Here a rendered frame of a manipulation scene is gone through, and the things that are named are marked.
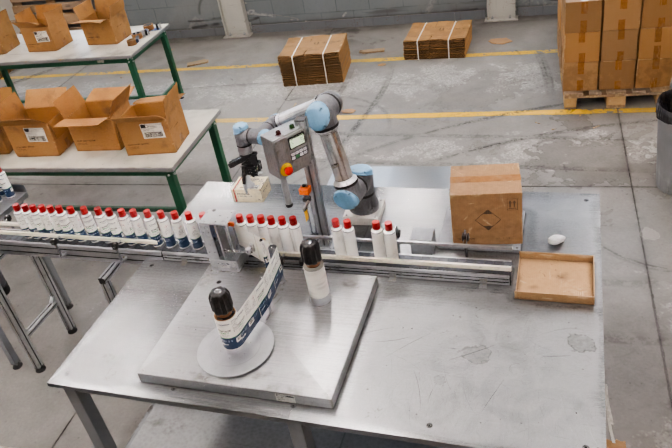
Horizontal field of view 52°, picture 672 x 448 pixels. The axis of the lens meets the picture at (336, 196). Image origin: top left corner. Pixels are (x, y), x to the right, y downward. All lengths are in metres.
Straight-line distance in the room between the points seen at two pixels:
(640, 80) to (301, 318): 3.99
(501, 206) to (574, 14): 3.02
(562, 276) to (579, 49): 3.19
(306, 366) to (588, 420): 0.99
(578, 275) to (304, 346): 1.15
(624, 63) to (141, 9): 5.98
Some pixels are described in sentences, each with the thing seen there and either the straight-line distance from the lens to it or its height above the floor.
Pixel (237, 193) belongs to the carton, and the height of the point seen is 1.00.
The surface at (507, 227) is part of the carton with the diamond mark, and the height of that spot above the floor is 0.94.
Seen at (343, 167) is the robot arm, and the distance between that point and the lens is 3.10.
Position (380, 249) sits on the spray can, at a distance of 2.97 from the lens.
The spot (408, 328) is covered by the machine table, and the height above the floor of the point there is 0.83.
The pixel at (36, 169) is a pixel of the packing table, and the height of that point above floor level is 0.77.
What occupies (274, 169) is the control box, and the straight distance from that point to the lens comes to 2.93.
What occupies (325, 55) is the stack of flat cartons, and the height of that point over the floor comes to 0.29.
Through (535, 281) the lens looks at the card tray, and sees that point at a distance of 2.95.
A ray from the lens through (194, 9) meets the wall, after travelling 9.08.
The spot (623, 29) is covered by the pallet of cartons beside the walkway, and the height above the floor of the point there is 0.65.
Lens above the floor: 2.76
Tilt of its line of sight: 32 degrees down
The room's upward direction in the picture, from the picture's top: 10 degrees counter-clockwise
